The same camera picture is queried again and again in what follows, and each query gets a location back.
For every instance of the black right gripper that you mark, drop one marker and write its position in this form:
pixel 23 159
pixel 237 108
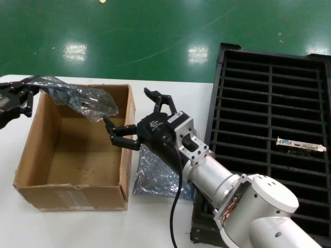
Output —
pixel 157 134

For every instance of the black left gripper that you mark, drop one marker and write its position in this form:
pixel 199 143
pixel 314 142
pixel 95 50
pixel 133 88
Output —
pixel 9 103

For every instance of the crinkled antistatic bag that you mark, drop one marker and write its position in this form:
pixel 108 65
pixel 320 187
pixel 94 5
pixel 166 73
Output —
pixel 101 106
pixel 155 178

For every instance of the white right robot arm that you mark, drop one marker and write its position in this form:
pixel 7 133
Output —
pixel 258 201

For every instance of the brown cardboard box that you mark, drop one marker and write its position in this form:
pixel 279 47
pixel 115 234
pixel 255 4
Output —
pixel 77 144

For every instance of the black slotted plastic container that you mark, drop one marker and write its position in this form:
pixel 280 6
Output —
pixel 245 103

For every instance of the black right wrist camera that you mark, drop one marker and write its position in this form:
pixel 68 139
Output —
pixel 175 117

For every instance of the aluminium right camera bracket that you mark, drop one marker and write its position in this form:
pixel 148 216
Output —
pixel 199 147

